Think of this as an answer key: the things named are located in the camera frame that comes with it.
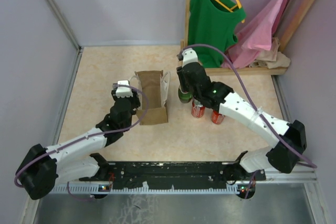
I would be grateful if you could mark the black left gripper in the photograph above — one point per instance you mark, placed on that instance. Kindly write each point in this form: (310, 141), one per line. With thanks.
(135, 99)

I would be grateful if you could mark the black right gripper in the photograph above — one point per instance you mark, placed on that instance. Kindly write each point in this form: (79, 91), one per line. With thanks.
(181, 77)

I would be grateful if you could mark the green Perrier glass bottle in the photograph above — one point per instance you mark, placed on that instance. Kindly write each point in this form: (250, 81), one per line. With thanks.
(184, 97)

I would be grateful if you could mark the red cola can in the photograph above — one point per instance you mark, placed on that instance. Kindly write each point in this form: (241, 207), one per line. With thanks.
(217, 118)
(197, 109)

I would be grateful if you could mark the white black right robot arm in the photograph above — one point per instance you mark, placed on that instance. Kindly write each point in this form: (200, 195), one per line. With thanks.
(286, 141)

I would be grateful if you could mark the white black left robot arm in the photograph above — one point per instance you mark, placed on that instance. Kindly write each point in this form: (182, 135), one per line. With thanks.
(45, 167)

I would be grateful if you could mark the green tank top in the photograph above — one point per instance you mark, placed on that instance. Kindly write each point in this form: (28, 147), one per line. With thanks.
(212, 24)

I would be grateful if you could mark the pink garment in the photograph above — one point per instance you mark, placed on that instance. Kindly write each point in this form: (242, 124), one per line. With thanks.
(256, 35)

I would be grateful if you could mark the beige crumpled cloth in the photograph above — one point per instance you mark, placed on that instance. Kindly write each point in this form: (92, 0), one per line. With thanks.
(272, 58)

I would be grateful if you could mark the wooden clothes rack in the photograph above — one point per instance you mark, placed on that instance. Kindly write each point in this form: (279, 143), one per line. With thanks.
(284, 40)

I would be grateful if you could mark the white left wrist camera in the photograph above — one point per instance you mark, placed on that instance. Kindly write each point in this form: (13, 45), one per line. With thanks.
(122, 89)

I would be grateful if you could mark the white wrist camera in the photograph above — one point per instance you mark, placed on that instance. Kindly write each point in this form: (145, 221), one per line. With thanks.
(122, 89)
(187, 56)

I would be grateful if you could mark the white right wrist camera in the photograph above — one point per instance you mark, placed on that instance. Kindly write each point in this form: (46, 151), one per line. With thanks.
(187, 56)

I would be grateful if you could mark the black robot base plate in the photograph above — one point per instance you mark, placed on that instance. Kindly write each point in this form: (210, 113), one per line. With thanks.
(173, 178)

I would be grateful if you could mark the aluminium frame rail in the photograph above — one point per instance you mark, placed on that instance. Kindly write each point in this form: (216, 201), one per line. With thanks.
(62, 21)

